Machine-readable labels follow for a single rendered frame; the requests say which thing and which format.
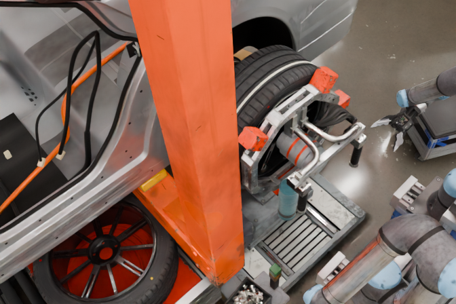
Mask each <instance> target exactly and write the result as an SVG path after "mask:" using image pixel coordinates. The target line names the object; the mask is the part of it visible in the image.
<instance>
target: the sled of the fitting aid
mask: <svg viewBox="0 0 456 304"><path fill-rule="evenodd" d="M313 192H314V189H312V188H311V191H310V192H309V193H308V196H307V200H308V199H309V198H311V197H312V196H313ZM283 221H284V220H282V219H281V218H280V217H279V216H278V214H277V213H276V214H275V215H274V216H273V217H271V218H270V219H269V220H268V221H267V222H266V223H265V224H264V225H262V226H261V227H260V228H259V229H257V230H256V231H255V230H254V229H253V240H252V241H251V243H249V245H248V246H247V249H249V250H251V249H252V248H253V247H255V246H256V245H257V244H258V243H259V242H260V241H261V240H262V239H263V238H265V237H266V236H267V235H268V234H269V233H271V232H272V231H273V230H274V229H275V228H276V227H277V226H278V225H280V224H281V223H282V222H283Z"/></svg>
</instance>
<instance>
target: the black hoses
mask: <svg viewBox="0 0 456 304"><path fill-rule="evenodd" d="M338 115H339V116H338ZM337 116H338V117H337ZM336 117H337V118H336ZM345 119H346V120H347V121H348V122H349V123H351V124H354V123H355V122H356V121H357V118H356V117H355V116H353V115H352V114H351V113H349V112H348V111H347V110H346V109H344V108H343V107H342V106H340V105H339V104H332V105H330V106H329V108H327V110H326V112H325V113H324V114H323V116H322V118H321V120H320V121H318V120H316V121H315V122H313V125H314V126H316V127H317V128H319V129H321V130H322V131H324V132H325V131H326V130H327V126H333V125H335V124H339V123H341V122H342V121H343V120H345Z"/></svg>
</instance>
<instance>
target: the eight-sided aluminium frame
mask: <svg viewBox="0 0 456 304"><path fill-rule="evenodd" d="M304 97H305V98H304ZM339 98H340V96H339V95H337V94H336V93H334V92H333V91H332V90H331V91H330V92H329V93H326V94H323V93H322V91H320V90H319V89H317V88H316V87H315V86H314V85H312V84H307V85H306V86H303V88H302V89H301V90H299V91H298V92H297V93H296V94H294V95H293V96H291V97H290V98H289V99H288V100H286V101H285V102H283V103H282V104H281V105H280V106H278V107H277V108H275V109H273V110H272V111H271V112H270V113H269V114H268V116H266V118H265V121H264V122H263V124H262V126H261V127H260V128H259V130H261V131H262V132H263V133H264V134H266V133H267V131H268V130H269V128H270V127H271V126H272V127H271V129H270V130H269V131H268V133H267V136H268V137H269V139H268V140H267V142H266V143H265V145H264V147H263V148H262V149H261V151H256V152H255V153H254V151H248V150H245V152H244V153H243V155H242V157H241V164H242V186H244V187H245V188H246V189H247V190H248V191H249V192H250V193H251V194H255V193H262V192H268V191H276V190H277V189H279V185H280V182H281V181H282V180H284V179H285V178H288V177H289V176H290V175H291V174H292V173H293V172H294V171H296V172H298V171H299V170H300V169H299V168H298V167H296V166H295V167H294V168H293V169H291V170H290V171H289V172H287V173H286V174H285V175H284V176H283V177H282V178H280V179H278V177H280V176H281V175H283V174H284V173H285V172H286V171H288V170H289V169H290V168H291V167H293V166H294V164H293V163H292V162H291V161H288V162H287V163H286V164H284V165H283V166H282V167H281V168H280V169H279V170H277V171H276V172H275V173H273V174H272V175H271V176H267V177H259V178H258V163H259V161H260V159H261V158H262V156H263V154H264V153H265V152H266V150H267V148H268V147H269V145H270V144H271V142H272V140H273V139H274V138H275V136H276V134H277V133H278V132H279V130H280V128H281V127H282V126H283V125H284V124H285V123H286V122H287V121H289V120H290V119H292V117H294V116H295V115H296V114H298V113H299V112H301V111H302V110H303V109H304V108H305V107H307V106H308V105H310V104H311V103H312V102H313V101H315V100H319V101H322V110H321V114H320V120H321V118H322V116H323V114H324V113H325V112H326V110H327V108H329V106H330V105H332V104H339V101H340V100H339ZM301 99H302V100H301ZM300 100H301V101H300ZM299 101H300V102H299ZM296 102H298V103H297V104H296V105H295V106H293V107H292V108H291V109H289V110H288V108H289V107H290V106H292V105H293V104H294V103H296ZM287 110H288V111H287ZM284 112H285V113H284ZM283 113H284V114H283ZM282 114H283V115H282ZM333 127H334V125H333V126H327V130H326V131H325V133H327V134H329V133H330V132H331V131H332V129H333ZM310 136H311V137H312V138H313V139H314V140H315V139H316V138H317V136H318V135H317V134H315V133H314V132H312V133H311V135H310ZM324 140H325V139H323V138H322V137H320V136H319V138H318V139H317V142H318V143H320V144H322V143H323V142H324Z"/></svg>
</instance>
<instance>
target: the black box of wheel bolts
mask: <svg viewBox="0 0 456 304"><path fill-rule="evenodd" d="M272 297H273V296H271V295H270V294H269V293H268V292H267V291H265V290H264V289H263V288H261V287H260V286H259V285H258V284H256V283H255V282H254V281H252V280H251V279H250V278H249V277H248V276H246V277H245V279H244V280H243V281H242V283H241V284H240V285H239V286H238V287H237V288H236V290H235V291H234V292H233V293H232V295H231V296H230V297H229V298H228V299H227V300H226V302H225V303H224V304H271V300H272Z"/></svg>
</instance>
